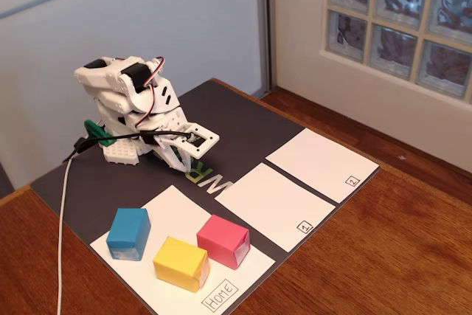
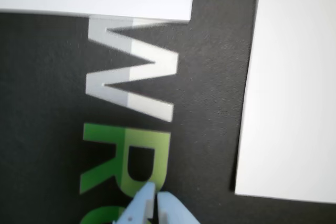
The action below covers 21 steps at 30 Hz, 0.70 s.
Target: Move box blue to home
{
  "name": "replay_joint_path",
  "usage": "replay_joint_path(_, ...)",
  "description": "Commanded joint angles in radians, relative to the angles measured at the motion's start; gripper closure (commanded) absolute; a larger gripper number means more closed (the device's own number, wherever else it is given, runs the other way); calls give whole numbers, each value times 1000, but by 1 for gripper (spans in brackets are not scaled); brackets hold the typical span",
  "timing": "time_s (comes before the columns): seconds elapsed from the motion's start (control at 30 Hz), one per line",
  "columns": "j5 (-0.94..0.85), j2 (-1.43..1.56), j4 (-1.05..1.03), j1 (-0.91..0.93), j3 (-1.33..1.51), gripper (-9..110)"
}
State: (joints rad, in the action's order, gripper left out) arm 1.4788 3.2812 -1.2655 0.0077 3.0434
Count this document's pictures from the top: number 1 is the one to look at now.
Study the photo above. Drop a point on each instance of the grey metal door post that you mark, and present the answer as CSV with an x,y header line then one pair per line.
x,y
266,27

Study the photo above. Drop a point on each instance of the white paper marked HOME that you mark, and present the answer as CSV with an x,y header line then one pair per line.
x,y
177,215

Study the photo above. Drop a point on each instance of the white paper marked 1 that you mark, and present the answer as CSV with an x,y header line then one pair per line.
x,y
273,204

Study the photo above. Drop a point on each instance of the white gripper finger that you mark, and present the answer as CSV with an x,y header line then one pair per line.
x,y
185,159
170,159

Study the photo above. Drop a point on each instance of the green table clamp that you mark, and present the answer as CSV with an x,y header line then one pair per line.
x,y
96,131

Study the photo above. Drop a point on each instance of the yellow paper box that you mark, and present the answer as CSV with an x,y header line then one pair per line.
x,y
178,261

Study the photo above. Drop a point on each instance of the blue paper box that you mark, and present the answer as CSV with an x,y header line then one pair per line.
x,y
127,230

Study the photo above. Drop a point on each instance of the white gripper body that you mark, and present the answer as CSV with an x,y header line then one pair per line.
x,y
167,125

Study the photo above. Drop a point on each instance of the pink paper box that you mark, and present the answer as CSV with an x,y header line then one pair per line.
x,y
221,239

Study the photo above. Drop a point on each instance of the glass block window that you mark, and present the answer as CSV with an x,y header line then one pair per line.
x,y
398,5

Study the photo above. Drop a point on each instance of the white paper marked 2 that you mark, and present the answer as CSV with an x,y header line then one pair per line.
x,y
321,163

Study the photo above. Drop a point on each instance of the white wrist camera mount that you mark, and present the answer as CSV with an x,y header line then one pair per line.
x,y
210,142

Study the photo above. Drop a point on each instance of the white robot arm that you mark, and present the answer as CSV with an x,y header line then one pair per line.
x,y
110,75

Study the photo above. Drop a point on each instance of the dark grey mat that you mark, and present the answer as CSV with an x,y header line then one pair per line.
x,y
92,189

